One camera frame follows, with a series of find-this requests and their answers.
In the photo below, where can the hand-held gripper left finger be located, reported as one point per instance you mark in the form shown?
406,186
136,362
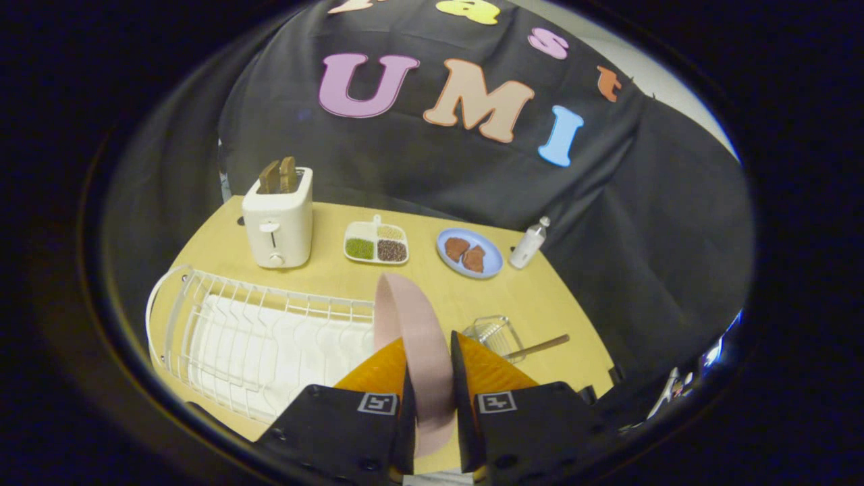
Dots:
408,418

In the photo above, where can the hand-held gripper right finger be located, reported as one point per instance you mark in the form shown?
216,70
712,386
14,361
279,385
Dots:
461,405

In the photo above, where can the pink plate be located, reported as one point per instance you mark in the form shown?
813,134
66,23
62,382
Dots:
425,351

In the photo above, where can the blue plate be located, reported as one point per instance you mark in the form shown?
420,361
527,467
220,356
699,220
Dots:
491,260

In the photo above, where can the white divided dish with beans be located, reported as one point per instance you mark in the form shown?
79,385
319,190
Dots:
376,241

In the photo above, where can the black table clamp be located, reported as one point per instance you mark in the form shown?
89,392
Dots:
588,395
615,375

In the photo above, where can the clear bottle with white label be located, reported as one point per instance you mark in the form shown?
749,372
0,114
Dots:
526,246

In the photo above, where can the white toaster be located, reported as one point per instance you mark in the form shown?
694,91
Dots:
277,226

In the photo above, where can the black backdrop cloth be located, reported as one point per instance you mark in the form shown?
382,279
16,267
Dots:
418,169

